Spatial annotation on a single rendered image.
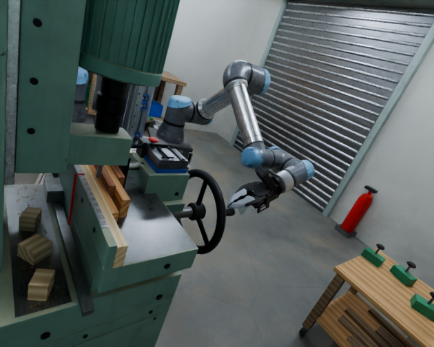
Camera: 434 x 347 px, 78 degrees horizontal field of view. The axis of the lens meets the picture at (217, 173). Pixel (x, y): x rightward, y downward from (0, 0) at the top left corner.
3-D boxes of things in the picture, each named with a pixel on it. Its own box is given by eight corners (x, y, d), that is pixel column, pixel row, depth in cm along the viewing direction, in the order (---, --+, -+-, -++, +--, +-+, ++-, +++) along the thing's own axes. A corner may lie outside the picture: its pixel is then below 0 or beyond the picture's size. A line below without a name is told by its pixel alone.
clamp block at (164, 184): (182, 200, 83) (191, 175, 79) (142, 204, 74) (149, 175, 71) (162, 176, 93) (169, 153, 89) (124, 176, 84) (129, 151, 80)
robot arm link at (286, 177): (295, 177, 92) (279, 165, 97) (285, 183, 90) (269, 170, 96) (292, 193, 97) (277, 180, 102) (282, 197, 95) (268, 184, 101)
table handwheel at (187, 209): (178, 170, 104) (180, 244, 104) (129, 170, 91) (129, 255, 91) (229, 166, 82) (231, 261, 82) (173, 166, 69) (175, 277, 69)
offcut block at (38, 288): (27, 300, 48) (27, 284, 47) (35, 283, 51) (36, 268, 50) (46, 301, 49) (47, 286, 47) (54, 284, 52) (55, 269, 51)
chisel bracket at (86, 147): (126, 171, 63) (133, 139, 60) (58, 171, 54) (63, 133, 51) (116, 157, 68) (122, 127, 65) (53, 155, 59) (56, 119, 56)
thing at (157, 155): (186, 173, 80) (191, 156, 78) (152, 173, 72) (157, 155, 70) (167, 153, 88) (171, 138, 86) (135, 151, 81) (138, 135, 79)
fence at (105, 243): (112, 268, 48) (118, 245, 46) (102, 270, 47) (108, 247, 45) (56, 134, 87) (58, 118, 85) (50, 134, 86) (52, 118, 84)
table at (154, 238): (222, 259, 69) (230, 242, 67) (98, 295, 49) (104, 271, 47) (136, 154, 109) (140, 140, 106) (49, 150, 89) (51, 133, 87)
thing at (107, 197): (116, 227, 58) (119, 212, 56) (106, 228, 56) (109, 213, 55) (65, 124, 96) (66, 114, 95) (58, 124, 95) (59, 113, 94)
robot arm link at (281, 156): (262, 142, 103) (282, 157, 95) (280, 144, 110) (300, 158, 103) (253, 160, 106) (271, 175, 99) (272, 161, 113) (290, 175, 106)
